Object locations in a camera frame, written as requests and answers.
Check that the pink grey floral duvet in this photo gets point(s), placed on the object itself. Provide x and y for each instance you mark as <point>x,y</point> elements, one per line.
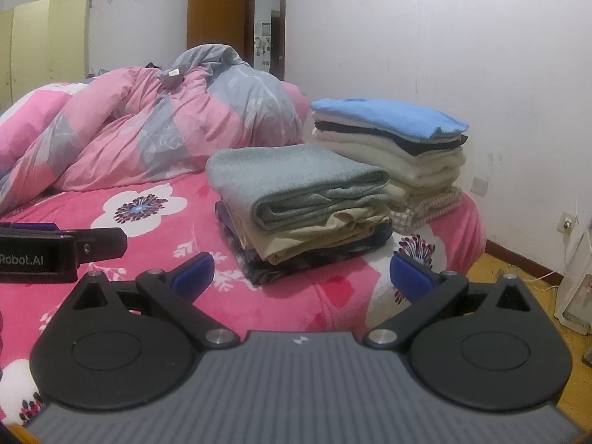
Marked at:
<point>162,120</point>

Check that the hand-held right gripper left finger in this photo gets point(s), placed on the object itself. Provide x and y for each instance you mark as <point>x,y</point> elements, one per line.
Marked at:
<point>194,276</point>

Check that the blue folded garment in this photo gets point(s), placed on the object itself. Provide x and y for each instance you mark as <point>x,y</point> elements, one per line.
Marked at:
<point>393,115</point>

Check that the beige folded garment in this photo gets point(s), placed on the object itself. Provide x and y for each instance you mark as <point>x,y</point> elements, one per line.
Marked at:
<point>323,236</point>

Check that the grey pants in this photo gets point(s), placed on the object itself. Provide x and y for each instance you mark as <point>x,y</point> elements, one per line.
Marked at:
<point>296,180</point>

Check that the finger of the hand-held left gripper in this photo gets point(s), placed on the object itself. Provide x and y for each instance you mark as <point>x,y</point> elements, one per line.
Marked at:
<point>99,243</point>
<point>27,227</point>

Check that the folded beige and dark clothes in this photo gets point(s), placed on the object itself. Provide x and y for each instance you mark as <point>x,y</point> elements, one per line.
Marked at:
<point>249,249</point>

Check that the white floor heater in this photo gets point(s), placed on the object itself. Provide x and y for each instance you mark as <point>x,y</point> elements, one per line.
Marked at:
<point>576,286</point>

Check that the wooden door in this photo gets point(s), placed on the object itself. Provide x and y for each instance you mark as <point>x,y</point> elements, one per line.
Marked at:
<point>215,9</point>

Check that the pink floral bed blanket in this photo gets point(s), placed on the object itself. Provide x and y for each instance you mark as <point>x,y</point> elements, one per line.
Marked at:
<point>162,240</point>

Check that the cream folded sweater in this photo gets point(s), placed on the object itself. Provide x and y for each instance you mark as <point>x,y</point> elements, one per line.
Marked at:
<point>416,164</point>

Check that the black folded garment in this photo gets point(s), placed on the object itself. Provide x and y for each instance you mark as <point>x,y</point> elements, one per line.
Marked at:
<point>416,145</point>

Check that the beige checked folded cloth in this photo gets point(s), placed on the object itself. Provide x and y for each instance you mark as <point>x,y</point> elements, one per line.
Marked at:
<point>430,208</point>

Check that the pale yellow wardrobe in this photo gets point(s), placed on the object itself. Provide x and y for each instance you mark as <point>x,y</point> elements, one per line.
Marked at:
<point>46,41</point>

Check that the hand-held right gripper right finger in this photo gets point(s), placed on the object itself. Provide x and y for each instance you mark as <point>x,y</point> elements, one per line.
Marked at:
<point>408,277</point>

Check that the white wall socket with plug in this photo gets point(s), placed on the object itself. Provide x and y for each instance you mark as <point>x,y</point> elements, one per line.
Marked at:
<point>567,223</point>

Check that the white fridge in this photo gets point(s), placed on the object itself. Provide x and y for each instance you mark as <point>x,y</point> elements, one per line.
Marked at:
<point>263,46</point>

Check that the pale cream folded garment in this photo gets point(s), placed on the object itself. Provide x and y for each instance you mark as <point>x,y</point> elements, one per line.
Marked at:
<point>416,192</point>

